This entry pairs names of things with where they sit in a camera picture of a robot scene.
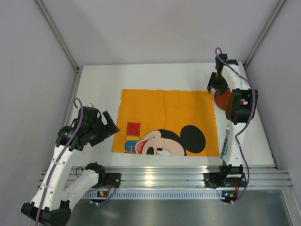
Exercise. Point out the fork with teal handle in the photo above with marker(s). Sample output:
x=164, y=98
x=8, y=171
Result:
x=225, y=144

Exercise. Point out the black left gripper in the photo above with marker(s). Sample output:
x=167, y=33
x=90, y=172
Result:
x=101, y=131

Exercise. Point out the red round plate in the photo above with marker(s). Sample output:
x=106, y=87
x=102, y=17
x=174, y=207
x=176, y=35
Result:
x=221, y=100

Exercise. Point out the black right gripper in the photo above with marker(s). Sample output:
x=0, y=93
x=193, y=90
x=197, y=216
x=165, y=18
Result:
x=217, y=82

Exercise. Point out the slotted grey cable duct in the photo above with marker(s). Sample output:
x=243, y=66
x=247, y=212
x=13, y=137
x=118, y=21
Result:
x=160, y=195

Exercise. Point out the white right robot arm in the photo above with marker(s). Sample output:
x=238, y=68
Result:
x=240, y=108

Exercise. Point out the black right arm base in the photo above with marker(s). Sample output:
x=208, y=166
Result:
x=228, y=176

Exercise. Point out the orange cartoon mouse towel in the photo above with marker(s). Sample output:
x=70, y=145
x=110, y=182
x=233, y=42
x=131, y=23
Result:
x=166, y=123

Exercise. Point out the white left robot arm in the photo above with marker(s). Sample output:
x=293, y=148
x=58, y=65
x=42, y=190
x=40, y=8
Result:
x=54, y=201

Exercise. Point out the aluminium mounting rail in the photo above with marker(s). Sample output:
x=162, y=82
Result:
x=193, y=177

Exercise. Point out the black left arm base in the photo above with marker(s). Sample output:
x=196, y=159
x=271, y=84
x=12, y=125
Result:
x=112, y=179

